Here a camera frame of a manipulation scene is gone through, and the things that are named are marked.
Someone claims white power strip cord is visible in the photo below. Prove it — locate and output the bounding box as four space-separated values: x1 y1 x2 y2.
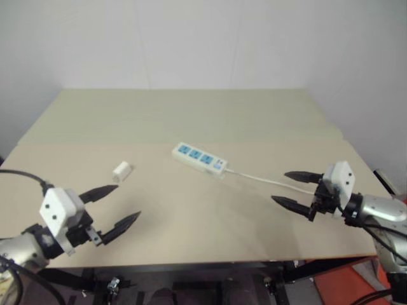
222 168 315 195

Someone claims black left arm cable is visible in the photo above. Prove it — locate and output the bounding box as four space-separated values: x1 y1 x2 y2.
0 170 53 197

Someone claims white power strip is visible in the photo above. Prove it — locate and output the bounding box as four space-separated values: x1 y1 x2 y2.
172 142 228 176

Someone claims metal clamp under table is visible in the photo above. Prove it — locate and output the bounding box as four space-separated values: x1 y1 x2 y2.
106 276 121 305

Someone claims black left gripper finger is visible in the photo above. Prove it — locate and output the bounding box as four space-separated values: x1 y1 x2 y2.
78 185 120 204
100 210 142 246

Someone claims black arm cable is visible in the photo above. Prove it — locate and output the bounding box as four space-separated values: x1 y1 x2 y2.
0 170 53 197
336 206 407 268

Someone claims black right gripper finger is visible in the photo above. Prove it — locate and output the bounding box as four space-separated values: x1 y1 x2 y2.
284 171 324 185
270 196 313 217

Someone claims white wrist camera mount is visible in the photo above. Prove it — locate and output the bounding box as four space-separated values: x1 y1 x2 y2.
322 161 354 220
39 187 86 256

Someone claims orange floor object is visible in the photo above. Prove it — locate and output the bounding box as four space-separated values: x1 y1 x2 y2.
305 257 392 305

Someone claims white plug adapter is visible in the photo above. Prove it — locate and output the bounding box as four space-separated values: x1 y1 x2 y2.
111 161 133 183

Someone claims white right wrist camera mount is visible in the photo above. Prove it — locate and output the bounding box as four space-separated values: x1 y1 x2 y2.
322 161 354 220

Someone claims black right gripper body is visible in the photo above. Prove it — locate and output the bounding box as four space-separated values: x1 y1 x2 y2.
307 179 341 222

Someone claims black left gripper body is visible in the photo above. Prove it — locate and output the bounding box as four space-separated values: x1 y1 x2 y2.
65 211 104 249

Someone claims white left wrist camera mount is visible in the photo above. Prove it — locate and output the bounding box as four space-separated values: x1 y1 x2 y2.
39 187 86 256

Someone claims black table frame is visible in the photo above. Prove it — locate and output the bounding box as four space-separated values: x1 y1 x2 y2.
41 256 379 305

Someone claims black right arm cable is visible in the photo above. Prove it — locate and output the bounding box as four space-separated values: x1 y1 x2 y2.
336 206 407 268

